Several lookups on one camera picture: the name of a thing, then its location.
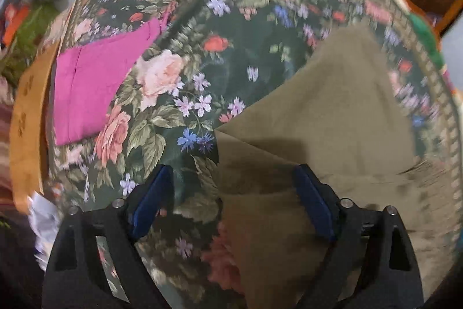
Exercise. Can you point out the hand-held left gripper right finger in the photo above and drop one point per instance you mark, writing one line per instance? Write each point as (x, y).
(313, 204)

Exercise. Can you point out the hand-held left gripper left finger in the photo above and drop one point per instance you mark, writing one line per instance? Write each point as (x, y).
(148, 207)

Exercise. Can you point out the olive green pants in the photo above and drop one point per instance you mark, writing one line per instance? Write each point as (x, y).
(325, 113)

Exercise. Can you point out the white crumpled paper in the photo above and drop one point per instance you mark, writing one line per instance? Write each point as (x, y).
(45, 222)

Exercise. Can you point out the pink folded cloth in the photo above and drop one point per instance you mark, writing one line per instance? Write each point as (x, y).
(94, 84)

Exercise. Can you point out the light wooden board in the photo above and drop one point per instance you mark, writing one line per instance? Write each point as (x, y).
(30, 135)

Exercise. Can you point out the green patterned bag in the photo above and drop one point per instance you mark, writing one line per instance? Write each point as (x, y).
(30, 37)

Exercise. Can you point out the dark floral blanket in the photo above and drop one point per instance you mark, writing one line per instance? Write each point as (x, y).
(224, 5)

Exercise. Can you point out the orange box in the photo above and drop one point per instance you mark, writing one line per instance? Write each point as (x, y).
(14, 23)

